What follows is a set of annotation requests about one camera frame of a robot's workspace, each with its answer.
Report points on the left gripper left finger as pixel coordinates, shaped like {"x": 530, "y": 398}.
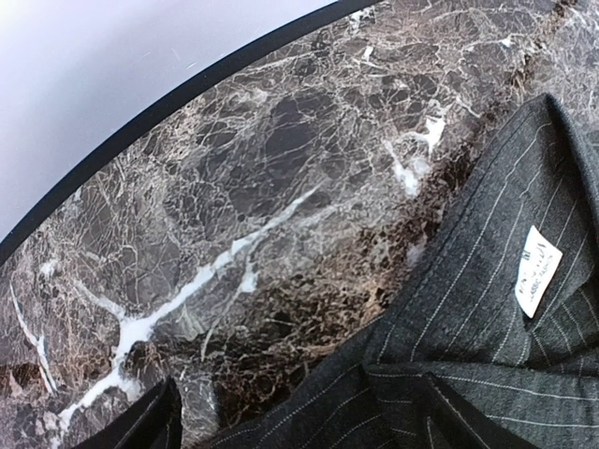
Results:
{"x": 153, "y": 421}

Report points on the black pinstriped shirt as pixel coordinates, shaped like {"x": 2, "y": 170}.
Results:
{"x": 502, "y": 306}

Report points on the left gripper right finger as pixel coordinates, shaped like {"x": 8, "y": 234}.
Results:
{"x": 450, "y": 421}

